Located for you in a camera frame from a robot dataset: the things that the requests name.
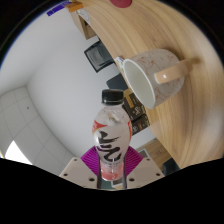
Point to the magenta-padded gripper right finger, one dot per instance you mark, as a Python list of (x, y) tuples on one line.
[(146, 171)]

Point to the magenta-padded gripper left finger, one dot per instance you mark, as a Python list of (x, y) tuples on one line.
[(78, 171)]

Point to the tan cardboard box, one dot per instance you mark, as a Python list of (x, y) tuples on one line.
[(76, 6)]

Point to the clear pink drink bottle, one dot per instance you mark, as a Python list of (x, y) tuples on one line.
[(111, 140)]

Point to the rectangular ceiling light panel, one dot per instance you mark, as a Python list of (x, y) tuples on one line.
[(18, 154)]

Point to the black leather sofa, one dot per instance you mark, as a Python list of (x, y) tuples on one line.
[(170, 166)]

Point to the flat round red coaster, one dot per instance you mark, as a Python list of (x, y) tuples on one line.
[(121, 3)]

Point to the white marbled ceramic mug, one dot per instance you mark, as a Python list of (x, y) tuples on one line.
[(165, 63)]

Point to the small dark brown box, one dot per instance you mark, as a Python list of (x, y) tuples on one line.
[(140, 126)]

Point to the black mesh-back office chair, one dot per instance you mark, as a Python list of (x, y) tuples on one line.
[(98, 56)]

